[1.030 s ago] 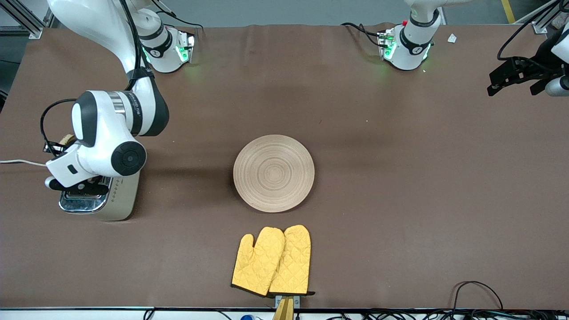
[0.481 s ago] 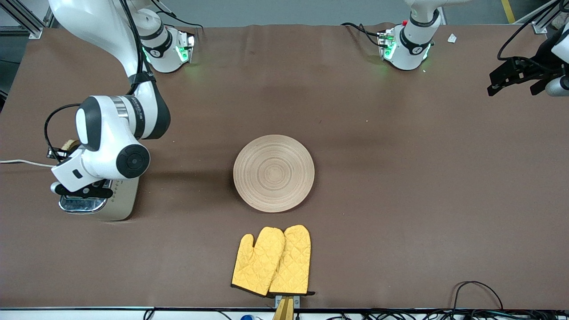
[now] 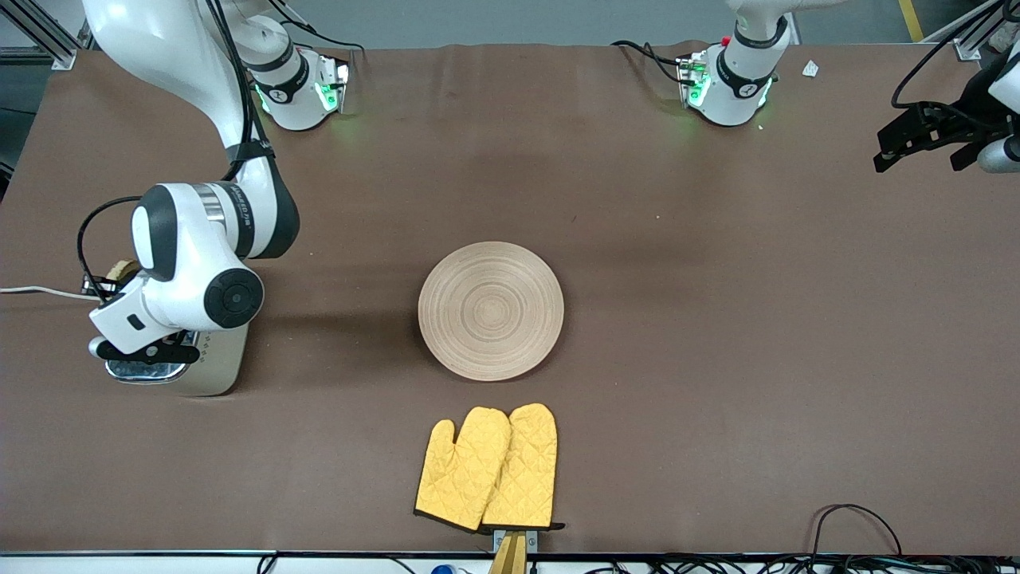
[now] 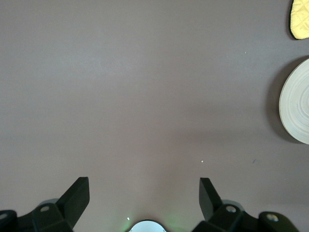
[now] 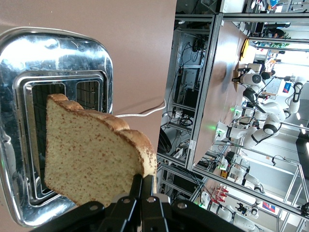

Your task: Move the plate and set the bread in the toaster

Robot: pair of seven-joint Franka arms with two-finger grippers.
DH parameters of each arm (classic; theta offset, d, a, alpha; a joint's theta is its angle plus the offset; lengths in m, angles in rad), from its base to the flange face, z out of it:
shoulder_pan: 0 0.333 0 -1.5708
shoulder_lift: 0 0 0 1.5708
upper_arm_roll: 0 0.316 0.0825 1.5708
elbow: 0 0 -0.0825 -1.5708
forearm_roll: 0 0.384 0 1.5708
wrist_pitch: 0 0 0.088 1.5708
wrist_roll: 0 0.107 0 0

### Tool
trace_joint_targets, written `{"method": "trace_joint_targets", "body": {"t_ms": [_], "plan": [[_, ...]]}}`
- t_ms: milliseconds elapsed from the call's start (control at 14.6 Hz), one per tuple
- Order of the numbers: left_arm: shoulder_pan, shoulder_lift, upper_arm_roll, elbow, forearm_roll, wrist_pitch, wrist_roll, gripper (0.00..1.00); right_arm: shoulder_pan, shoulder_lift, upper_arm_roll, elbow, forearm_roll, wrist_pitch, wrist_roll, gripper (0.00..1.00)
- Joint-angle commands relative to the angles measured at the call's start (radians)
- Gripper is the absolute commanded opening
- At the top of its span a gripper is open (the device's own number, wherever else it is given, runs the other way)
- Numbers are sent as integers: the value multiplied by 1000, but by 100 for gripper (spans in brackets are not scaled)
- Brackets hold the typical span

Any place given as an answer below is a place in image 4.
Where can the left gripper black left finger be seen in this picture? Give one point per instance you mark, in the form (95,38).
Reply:
(70,205)

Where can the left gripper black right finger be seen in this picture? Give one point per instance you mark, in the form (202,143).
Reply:
(214,210)

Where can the round wooden plate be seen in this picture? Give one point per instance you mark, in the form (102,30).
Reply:
(297,104)

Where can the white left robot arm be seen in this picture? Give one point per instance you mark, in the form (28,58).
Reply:
(148,227)

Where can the brown table cover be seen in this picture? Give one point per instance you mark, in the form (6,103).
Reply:
(120,96)

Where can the yellow quilted oven mitt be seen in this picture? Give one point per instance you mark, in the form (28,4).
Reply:
(300,19)

